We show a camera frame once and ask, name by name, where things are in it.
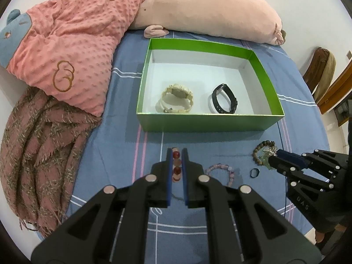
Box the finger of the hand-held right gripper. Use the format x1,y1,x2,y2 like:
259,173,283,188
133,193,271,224
268,156,329,190
276,149,344,174

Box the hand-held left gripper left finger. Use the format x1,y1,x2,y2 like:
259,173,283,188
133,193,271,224
31,148,173,264

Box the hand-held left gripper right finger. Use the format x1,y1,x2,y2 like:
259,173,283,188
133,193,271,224
181,148,322,264

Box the red and pink bead bracelet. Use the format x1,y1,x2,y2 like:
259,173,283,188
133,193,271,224
172,148,182,183

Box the brown bead bracelet with charm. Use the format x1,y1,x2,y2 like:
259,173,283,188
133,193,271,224
253,140,278,170

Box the pale pink bead bracelet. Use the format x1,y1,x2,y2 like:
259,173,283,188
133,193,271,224
206,163,235,187

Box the green cardboard box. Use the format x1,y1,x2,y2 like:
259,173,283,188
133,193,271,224
136,38,285,133

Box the person's right hand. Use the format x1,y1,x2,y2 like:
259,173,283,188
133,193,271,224
315,223,347,245

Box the cream wrist watch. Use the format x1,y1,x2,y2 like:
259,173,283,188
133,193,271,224
156,84,194,114

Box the wooden cabinet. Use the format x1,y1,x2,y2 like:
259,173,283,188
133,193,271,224
318,60,352,127

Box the black wrist watch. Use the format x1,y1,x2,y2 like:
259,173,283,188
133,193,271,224
207,84,237,114

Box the beige cloth on chair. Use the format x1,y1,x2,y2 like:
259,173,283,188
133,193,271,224
313,51,336,103

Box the wooden chair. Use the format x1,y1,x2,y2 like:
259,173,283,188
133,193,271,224
302,47,330,93

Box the brown pink plaid shawl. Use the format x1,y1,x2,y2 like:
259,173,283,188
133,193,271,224
0,86,102,238

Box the pink dotted blanket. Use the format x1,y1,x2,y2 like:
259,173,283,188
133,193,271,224
0,0,163,116

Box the pink plush pillow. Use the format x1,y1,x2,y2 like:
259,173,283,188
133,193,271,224
129,0,286,46

